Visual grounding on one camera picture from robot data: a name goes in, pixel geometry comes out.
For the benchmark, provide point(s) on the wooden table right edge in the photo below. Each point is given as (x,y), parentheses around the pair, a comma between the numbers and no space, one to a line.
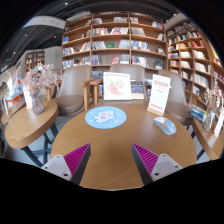
(211,145)

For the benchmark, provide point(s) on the white framed floral picture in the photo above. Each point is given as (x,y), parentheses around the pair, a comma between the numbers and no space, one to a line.
(116,86)

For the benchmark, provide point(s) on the beige armchair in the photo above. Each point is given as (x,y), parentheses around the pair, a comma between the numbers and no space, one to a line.
(73,96)
(177,106)
(137,77)

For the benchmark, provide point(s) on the glass vase dried flowers right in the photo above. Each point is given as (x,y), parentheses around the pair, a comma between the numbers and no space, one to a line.
(215,103)

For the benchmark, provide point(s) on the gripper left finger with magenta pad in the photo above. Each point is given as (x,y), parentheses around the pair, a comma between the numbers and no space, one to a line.
(70,167)

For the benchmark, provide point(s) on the beige armchair middle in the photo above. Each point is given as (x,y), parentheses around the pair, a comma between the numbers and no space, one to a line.
(137,77)

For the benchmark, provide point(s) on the white menu sign wooden stand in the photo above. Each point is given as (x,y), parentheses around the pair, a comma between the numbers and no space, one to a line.
(159,94)

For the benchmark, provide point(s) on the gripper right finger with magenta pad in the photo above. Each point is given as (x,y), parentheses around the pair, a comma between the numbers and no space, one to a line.
(152,166)

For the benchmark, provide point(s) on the stack of magazines right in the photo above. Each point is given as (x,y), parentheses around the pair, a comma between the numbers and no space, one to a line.
(197,112)

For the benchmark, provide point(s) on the white card on side table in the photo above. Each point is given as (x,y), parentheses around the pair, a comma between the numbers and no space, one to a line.
(27,97)

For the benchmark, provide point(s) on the beige armchair right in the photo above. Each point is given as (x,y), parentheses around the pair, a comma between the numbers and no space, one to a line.
(177,106)

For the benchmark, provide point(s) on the round wooden side table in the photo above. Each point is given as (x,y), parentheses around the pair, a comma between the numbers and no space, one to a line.
(25,127)

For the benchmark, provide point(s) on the wooden bookshelf right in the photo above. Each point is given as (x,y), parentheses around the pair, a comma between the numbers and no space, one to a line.
(191,55)

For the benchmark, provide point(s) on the beige armchair left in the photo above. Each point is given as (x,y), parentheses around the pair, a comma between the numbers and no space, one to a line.
(73,96)

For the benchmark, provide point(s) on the glass vase with pink flowers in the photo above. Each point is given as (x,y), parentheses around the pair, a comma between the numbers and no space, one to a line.
(35,79)

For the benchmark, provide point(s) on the large wooden bookshelf centre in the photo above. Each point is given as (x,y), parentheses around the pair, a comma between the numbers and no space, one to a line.
(103,39)

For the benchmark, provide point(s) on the round blue mouse pad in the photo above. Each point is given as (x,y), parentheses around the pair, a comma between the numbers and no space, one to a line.
(105,117)

